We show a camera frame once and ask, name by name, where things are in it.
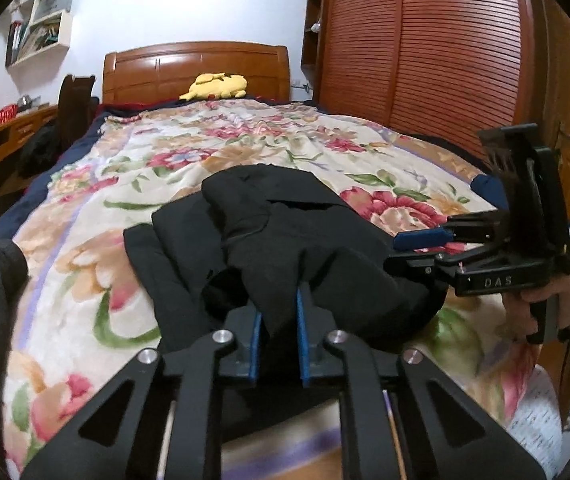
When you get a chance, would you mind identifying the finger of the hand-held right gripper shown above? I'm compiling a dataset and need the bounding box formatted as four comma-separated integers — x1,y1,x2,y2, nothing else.
394,212,503,252
384,253,466,281

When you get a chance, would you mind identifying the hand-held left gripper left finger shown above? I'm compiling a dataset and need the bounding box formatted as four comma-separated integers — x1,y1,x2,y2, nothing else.
21,306,266,480

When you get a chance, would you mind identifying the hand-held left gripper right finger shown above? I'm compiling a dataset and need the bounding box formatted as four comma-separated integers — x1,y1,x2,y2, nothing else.
295,281,548,480

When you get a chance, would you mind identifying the black coat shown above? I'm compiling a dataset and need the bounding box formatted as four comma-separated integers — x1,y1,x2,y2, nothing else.
124,164,449,358

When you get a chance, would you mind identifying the person's right hand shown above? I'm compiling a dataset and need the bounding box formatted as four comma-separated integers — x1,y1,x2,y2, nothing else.
502,269,570,346

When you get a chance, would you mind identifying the blue cloth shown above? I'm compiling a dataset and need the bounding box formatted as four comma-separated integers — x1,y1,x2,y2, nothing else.
470,175,509,209

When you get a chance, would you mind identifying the white patterned sheet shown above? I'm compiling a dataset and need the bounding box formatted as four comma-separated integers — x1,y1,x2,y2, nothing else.
507,365,566,480

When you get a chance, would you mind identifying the wooden slatted wardrobe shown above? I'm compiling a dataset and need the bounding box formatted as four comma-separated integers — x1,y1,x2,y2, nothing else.
317,0,540,171

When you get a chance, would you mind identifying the floral blanket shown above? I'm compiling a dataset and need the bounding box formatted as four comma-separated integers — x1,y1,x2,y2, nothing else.
2,99,566,480

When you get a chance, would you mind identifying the wooden open shelf column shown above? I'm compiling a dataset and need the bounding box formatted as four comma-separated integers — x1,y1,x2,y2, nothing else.
301,0,326,92

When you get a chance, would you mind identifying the yellow plush toy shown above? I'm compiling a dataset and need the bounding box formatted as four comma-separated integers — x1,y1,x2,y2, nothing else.
180,72,248,102

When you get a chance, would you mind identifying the wooden bed headboard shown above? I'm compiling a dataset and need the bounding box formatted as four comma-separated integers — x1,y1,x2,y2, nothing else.
102,41,290,106

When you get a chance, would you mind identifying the black bag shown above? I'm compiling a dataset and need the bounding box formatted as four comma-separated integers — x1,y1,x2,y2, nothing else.
19,122,63,178

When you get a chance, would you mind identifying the dark wooden chair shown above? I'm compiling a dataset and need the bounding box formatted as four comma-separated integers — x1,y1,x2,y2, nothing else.
59,74,96,148

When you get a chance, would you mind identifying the white wall shelf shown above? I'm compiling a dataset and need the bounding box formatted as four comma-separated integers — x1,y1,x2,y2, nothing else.
5,0,86,67

